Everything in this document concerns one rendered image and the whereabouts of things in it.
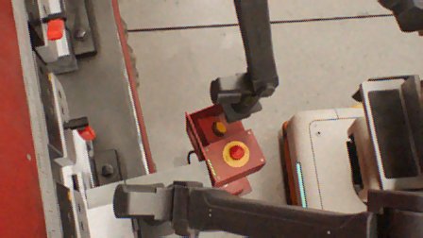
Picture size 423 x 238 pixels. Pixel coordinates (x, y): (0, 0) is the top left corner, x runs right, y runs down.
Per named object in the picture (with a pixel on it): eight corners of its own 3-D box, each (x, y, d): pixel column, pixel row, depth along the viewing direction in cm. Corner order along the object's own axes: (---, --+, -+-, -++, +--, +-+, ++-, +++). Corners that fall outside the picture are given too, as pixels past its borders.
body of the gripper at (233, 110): (216, 100, 115) (225, 88, 109) (249, 90, 119) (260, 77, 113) (227, 123, 114) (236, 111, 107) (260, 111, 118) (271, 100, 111)
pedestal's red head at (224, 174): (261, 170, 133) (271, 157, 116) (211, 191, 131) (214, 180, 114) (233, 110, 138) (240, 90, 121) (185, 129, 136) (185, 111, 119)
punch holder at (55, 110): (78, 166, 79) (51, 144, 64) (28, 178, 78) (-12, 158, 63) (64, 89, 83) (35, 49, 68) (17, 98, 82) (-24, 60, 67)
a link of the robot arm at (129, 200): (203, 237, 72) (207, 183, 73) (135, 239, 66) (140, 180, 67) (172, 226, 82) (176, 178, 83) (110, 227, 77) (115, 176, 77)
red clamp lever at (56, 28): (62, 29, 71) (64, 9, 79) (35, 34, 71) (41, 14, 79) (65, 40, 72) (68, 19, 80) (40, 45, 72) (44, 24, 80)
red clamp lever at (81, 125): (98, 139, 83) (87, 125, 74) (76, 144, 83) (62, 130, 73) (97, 130, 84) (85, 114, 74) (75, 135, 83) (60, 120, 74)
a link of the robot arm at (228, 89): (278, 87, 98) (268, 55, 102) (228, 90, 95) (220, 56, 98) (259, 112, 109) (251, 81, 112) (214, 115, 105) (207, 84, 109)
